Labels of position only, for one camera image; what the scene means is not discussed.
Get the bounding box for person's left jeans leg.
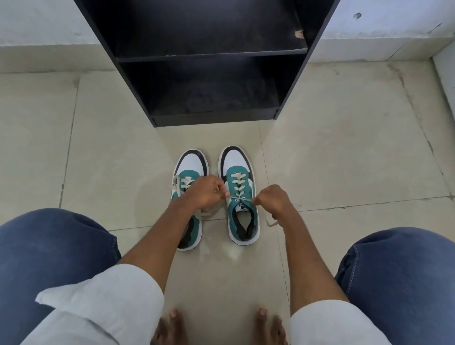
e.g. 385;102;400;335
0;208;122;331

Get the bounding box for person's right white sleeve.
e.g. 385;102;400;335
289;298;392;345

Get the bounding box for person's left forearm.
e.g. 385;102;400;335
117;203;200;295

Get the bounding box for person's right jeans leg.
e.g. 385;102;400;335
334;227;455;345

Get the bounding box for cream shoelace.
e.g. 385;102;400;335
226;172;281;228
172;173;214;219

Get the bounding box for person's right hand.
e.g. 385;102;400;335
250;184;296;223

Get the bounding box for person's bare foot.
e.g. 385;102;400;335
151;309;190;345
253;307;289;345

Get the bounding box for person's right forearm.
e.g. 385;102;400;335
279;211;350;314

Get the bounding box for person's left bare foot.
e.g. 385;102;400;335
151;309;190;345

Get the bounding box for person's right bare foot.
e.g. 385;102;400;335
253;307;289;345

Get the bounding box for person's white sleeve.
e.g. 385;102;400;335
21;263;165;345
289;298;392;345

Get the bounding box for person's jeans leg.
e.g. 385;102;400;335
0;208;122;331
334;227;455;345

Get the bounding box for teal white sneaker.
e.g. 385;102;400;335
218;146;261;246
171;149;210;252

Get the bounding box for black wooden shoe rack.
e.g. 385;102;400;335
73;0;342;127

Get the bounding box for person's left hand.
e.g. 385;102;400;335
177;174;230;214

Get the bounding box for person's left white sleeve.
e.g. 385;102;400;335
21;263;165;345

